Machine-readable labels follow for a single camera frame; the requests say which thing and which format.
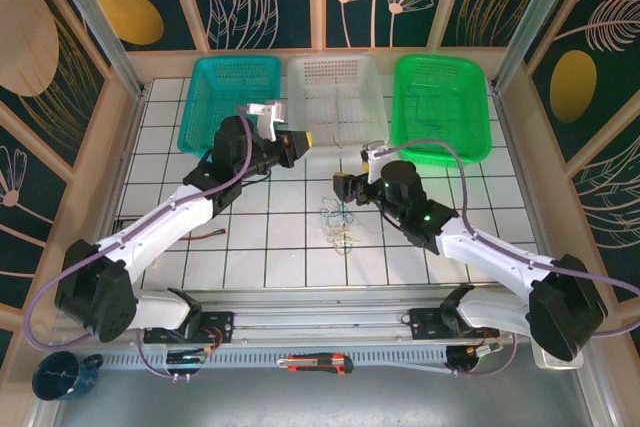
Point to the rubber bands pile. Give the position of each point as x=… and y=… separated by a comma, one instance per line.
x=330, y=234

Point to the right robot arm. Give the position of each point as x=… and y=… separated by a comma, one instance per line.
x=490, y=257

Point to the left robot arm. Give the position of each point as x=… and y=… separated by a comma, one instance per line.
x=160, y=232

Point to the teal plastic basket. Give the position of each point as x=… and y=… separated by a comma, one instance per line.
x=225, y=97

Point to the white plastic basket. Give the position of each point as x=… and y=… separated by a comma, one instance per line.
x=335, y=97

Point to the green plastic basket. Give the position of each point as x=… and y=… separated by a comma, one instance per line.
x=440, y=107

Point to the orange black utility knife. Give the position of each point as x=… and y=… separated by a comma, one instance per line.
x=320, y=363

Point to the dark blue mug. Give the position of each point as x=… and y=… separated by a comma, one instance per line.
x=55, y=377

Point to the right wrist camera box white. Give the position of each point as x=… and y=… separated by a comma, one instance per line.
x=375, y=162

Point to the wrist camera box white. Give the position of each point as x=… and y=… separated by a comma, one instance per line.
x=375, y=162
x=270, y=114

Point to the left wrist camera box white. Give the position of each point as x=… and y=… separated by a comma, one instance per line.
x=270, y=114

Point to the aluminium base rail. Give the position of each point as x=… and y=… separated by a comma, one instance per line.
x=320, y=319

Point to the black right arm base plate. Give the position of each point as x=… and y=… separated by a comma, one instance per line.
x=422, y=324

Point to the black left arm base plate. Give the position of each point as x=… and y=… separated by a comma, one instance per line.
x=222, y=322

